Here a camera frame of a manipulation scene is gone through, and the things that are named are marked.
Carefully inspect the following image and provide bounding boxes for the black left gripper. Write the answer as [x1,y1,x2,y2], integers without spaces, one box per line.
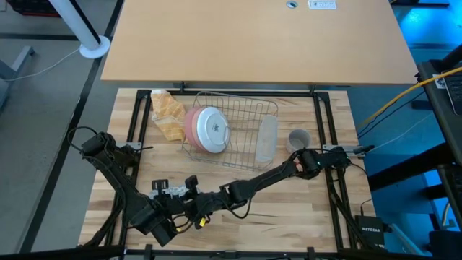
[151,179,188,220]

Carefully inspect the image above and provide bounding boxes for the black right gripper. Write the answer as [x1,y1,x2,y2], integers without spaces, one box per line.
[184,175,227,217]

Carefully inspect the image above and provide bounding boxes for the large pink plate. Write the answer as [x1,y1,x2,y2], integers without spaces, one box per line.
[190,107,210,152]

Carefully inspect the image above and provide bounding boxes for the yellow checked dish cloth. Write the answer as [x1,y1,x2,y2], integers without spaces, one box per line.
[149,89,187,142]

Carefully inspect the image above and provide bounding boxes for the grey ceramic mug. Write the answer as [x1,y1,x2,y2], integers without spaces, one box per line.
[287,129,312,152]

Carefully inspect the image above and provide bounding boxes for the translucent plastic cutlery holder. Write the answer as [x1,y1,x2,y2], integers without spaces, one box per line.
[254,114,279,164]

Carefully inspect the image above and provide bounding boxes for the light wooden desk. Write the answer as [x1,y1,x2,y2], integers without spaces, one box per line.
[100,0,419,86]

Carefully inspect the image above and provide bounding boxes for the grey furniture leg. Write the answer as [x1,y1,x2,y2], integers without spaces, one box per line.
[0,45,36,109]

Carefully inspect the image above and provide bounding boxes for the white power strip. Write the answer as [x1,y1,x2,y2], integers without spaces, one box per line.
[307,0,337,10]

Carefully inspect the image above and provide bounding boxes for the black equipment cart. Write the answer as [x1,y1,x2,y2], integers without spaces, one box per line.
[414,45,462,167]

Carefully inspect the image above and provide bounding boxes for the black laptop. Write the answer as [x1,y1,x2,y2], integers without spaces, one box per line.
[442,68,462,116]

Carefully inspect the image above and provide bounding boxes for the metal wire dish rack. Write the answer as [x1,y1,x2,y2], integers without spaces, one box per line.
[180,90,279,171]

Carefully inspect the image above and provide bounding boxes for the black aluminium table frame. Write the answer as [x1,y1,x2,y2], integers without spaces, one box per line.
[77,88,383,260]

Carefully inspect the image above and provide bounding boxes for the white floor cable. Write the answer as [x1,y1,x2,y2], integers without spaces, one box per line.
[5,46,82,82]

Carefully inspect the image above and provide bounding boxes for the black Netgear network switch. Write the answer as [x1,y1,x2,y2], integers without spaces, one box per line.
[354,214,385,246]

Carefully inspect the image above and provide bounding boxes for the black cable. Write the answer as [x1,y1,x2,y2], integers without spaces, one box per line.
[359,90,425,137]

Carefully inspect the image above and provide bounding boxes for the yellow cable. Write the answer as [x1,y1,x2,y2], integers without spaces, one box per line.
[357,66,462,129]

